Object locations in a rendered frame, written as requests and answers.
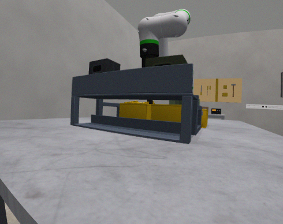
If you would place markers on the dark blue-grey metal shelf rack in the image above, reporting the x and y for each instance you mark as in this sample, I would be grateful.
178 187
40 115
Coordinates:
169 82

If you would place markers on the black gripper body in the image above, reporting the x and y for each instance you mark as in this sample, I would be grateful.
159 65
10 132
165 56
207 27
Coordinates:
144 59

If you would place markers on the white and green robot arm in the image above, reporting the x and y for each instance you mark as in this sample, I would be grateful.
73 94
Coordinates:
154 31

